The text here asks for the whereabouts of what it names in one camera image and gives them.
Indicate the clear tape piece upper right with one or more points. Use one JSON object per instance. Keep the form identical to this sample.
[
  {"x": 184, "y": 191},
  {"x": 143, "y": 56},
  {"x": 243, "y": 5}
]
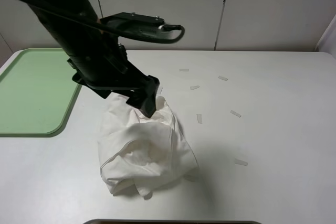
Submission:
[{"x": 223, "y": 78}]

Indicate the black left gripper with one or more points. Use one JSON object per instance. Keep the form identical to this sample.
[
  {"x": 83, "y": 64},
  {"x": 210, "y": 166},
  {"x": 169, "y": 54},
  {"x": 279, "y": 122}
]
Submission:
[{"x": 109, "y": 72}]

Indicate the clear tape piece bottom middle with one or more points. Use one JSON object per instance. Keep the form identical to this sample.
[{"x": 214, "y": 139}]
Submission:
[{"x": 190, "y": 178}]

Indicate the clear tape piece lower right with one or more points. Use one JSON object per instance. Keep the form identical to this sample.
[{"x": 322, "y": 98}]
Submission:
[{"x": 240, "y": 162}]

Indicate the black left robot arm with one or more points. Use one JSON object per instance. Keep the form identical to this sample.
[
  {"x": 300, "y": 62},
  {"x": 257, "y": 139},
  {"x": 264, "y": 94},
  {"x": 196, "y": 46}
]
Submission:
[{"x": 75, "y": 25}]

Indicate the clear tape piece vertical middle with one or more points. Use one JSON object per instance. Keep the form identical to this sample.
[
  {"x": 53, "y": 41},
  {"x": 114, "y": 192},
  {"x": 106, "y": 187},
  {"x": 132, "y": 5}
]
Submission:
[{"x": 199, "y": 118}]

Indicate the green plastic tray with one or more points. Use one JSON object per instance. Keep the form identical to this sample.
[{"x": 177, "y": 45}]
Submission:
[{"x": 37, "y": 93}]

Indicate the white short sleeve shirt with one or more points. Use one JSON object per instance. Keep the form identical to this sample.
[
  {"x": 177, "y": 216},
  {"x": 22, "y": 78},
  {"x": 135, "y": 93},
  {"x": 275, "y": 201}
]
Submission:
[{"x": 146, "y": 153}]

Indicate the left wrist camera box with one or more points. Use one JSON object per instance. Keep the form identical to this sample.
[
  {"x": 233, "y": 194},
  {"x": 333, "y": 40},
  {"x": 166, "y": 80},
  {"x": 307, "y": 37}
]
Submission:
[{"x": 138, "y": 24}]

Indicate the clear tape piece centre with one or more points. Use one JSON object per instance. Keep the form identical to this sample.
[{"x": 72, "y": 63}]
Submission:
[{"x": 194, "y": 87}]

